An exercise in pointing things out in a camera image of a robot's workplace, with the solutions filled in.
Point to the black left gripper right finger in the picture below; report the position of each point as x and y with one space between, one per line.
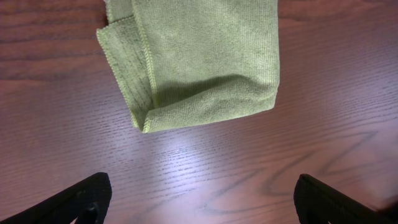
318 203

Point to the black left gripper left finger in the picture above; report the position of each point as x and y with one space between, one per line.
85 202

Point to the green microfiber cloth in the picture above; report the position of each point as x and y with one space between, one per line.
188 63

